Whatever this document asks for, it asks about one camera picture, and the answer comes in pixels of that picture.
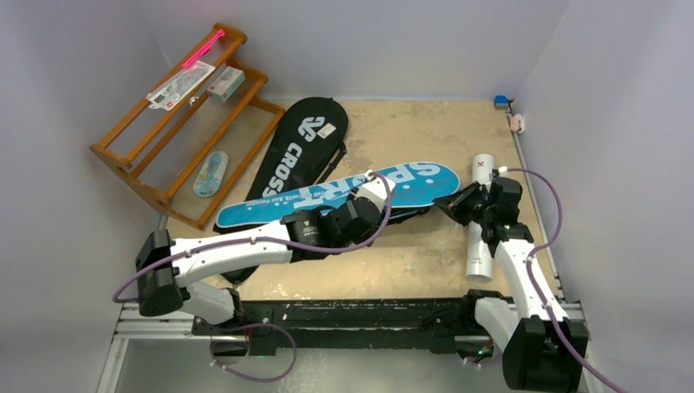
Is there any wooden shelf rack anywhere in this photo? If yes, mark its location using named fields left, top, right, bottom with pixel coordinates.
left=90, top=23, right=285, bottom=229

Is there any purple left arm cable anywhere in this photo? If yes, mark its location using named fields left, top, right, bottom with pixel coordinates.
left=112, top=172, right=394, bottom=304

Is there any pink white clip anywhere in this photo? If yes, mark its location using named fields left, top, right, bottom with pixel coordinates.
left=509, top=114, right=525, bottom=134

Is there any black metal base frame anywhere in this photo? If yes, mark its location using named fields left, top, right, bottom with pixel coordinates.
left=110, top=290, right=589, bottom=359

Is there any white shuttlecock tube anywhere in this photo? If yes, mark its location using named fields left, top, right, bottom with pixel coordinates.
left=466, top=153, right=495, bottom=283

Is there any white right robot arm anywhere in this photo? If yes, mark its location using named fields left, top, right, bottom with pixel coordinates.
left=434, top=177, right=589, bottom=392

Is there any blue racket cover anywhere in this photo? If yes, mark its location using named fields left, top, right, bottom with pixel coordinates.
left=213, top=161, right=461, bottom=234

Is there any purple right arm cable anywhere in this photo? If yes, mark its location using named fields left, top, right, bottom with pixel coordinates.
left=498, top=166, right=630, bottom=393

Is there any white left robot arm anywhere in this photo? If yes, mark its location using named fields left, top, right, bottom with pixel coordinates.
left=135, top=196, right=389, bottom=335

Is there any small white box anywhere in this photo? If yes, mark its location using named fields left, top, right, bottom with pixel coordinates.
left=207, top=66, right=246, bottom=103

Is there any clear stationery packet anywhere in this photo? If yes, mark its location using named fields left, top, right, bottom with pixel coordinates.
left=146, top=61, right=215, bottom=111

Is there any blue white plastic packet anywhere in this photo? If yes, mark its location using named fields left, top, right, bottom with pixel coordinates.
left=193, top=151, right=228, bottom=197

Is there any small blue block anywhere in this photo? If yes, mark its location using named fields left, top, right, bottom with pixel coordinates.
left=493, top=95, right=511, bottom=111

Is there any black Crossway racket cover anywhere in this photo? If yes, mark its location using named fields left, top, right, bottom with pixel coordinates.
left=219, top=97, right=349, bottom=286

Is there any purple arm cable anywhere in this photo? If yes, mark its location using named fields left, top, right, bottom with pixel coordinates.
left=112, top=172, right=394, bottom=304
left=498, top=166, right=630, bottom=393

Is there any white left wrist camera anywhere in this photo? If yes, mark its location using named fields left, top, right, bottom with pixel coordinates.
left=355, top=170, right=396, bottom=209

